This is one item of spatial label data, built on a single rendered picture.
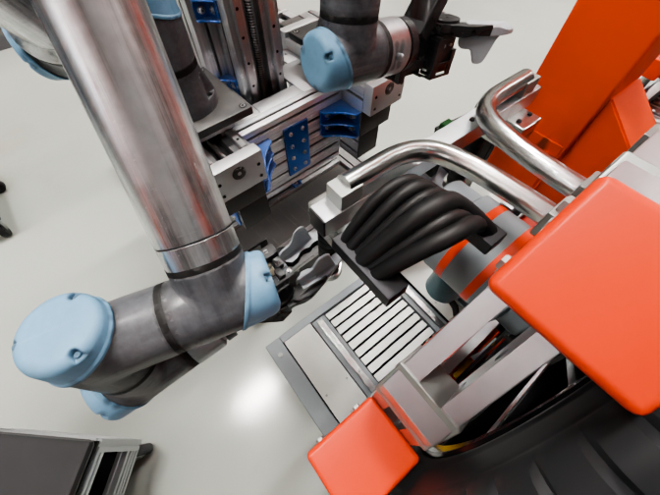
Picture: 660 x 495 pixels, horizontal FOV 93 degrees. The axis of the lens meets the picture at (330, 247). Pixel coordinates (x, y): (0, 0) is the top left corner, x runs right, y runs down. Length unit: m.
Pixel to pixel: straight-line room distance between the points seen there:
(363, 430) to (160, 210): 0.29
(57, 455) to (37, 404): 0.53
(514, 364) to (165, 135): 0.31
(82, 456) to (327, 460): 0.82
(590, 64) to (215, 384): 1.41
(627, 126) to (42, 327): 1.02
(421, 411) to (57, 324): 0.31
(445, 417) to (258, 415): 1.04
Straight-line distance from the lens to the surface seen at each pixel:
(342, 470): 0.38
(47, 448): 1.16
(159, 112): 0.30
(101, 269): 1.76
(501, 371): 0.27
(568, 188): 0.44
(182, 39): 0.76
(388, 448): 0.38
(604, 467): 0.23
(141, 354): 0.35
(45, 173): 2.37
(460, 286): 0.49
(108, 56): 0.30
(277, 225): 1.31
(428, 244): 0.28
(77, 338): 0.34
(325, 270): 0.47
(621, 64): 0.90
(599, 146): 0.97
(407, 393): 0.30
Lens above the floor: 1.26
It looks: 58 degrees down
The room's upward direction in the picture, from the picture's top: straight up
